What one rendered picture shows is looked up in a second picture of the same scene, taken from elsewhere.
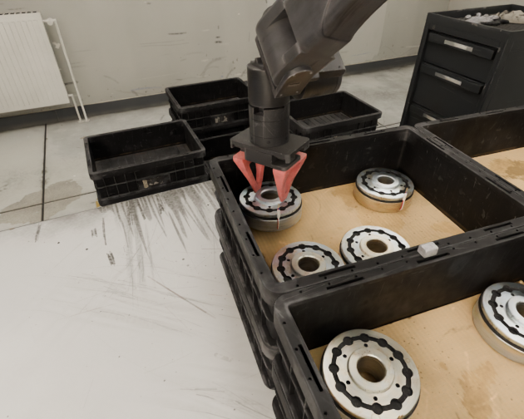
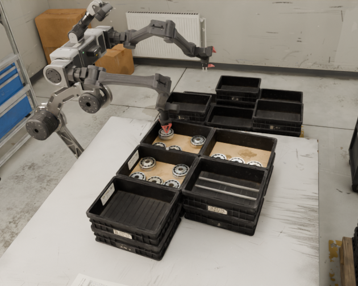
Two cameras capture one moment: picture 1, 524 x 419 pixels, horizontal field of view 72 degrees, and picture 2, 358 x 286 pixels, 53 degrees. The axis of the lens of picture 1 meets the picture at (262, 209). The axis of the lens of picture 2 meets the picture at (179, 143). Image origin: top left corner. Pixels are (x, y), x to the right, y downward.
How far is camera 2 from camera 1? 1.96 m
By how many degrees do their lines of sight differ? 34
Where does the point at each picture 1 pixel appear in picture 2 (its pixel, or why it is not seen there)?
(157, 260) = not seen: hidden behind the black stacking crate
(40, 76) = not seen: hidden behind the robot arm
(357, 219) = (184, 145)
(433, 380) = (157, 170)
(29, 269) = (124, 129)
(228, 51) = (305, 47)
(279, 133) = (163, 118)
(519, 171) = (245, 154)
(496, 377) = (166, 175)
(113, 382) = (123, 155)
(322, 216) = (178, 141)
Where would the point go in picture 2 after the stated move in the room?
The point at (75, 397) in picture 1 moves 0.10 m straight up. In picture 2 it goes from (116, 155) to (113, 143)
